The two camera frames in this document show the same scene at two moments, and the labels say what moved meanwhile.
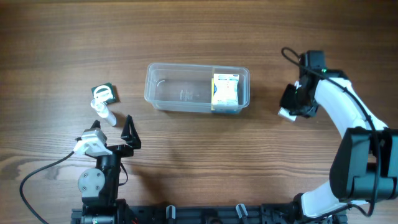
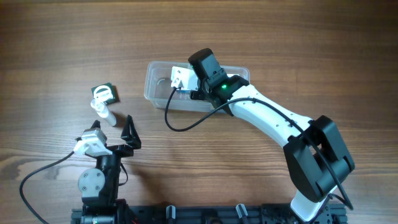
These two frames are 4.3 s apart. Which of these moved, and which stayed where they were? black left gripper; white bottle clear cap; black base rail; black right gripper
Moved: black right gripper
Stayed: white bottle clear cap; black left gripper; black base rail
